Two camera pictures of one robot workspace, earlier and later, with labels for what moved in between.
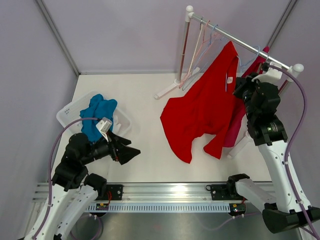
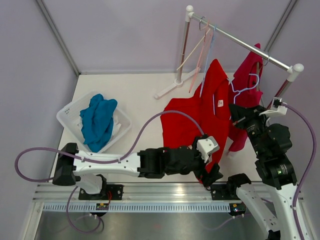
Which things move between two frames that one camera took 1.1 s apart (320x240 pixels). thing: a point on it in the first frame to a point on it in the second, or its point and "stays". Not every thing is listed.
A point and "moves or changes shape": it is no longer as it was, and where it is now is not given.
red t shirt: x=208 y=104 moves or changes shape
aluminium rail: x=156 y=192 stays
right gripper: x=242 y=83 to x=241 y=115
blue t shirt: x=99 y=108 stays
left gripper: x=118 y=151 to x=212 y=174
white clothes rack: x=292 y=71 stays
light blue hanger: x=249 y=61 moves or changes shape
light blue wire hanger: x=211 y=43 to x=204 y=74
